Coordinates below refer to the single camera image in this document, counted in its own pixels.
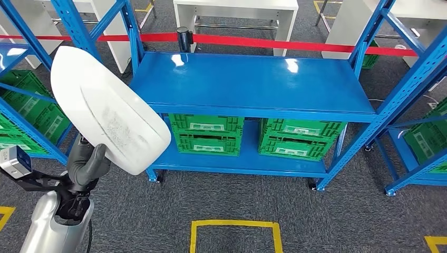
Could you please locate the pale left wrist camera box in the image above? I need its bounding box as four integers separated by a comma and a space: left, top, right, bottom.
0, 145, 33, 180

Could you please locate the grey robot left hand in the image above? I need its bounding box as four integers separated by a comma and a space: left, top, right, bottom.
66, 134, 112, 193

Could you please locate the white curved plastic part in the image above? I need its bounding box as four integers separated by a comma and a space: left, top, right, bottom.
50, 45, 172, 177

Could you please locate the black barrier belt post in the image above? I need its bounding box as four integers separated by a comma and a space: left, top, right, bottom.
176, 26, 195, 54

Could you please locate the white floor cable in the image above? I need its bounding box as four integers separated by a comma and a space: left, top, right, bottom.
368, 93, 440, 110

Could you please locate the red barrier belt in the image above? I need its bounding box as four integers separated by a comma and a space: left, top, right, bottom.
0, 32, 419, 58

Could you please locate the blue metal shelf rack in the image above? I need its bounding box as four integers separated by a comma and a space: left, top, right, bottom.
50, 0, 447, 193
0, 0, 72, 166
365, 115, 447, 197

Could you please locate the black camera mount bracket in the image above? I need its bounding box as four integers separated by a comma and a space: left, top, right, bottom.
0, 167, 76, 193

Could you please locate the yellow floor tape square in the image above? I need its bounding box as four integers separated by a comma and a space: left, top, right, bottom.
190, 219, 284, 253
0, 206, 17, 232
424, 236, 447, 253

